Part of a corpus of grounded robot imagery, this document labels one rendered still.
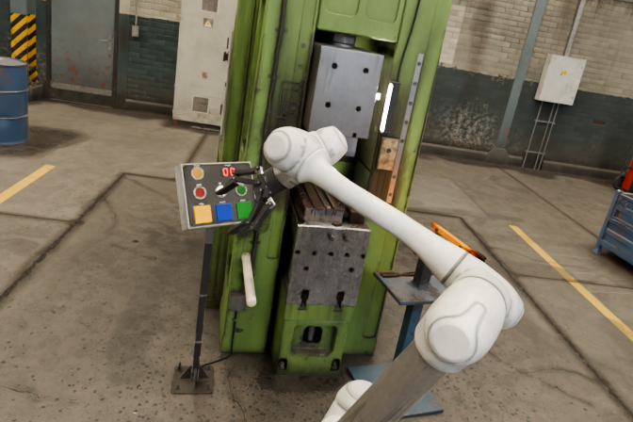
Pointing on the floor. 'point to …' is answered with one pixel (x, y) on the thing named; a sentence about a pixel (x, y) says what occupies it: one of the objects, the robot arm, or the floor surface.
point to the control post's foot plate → (182, 379)
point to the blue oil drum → (13, 102)
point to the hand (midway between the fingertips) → (226, 211)
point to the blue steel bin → (618, 228)
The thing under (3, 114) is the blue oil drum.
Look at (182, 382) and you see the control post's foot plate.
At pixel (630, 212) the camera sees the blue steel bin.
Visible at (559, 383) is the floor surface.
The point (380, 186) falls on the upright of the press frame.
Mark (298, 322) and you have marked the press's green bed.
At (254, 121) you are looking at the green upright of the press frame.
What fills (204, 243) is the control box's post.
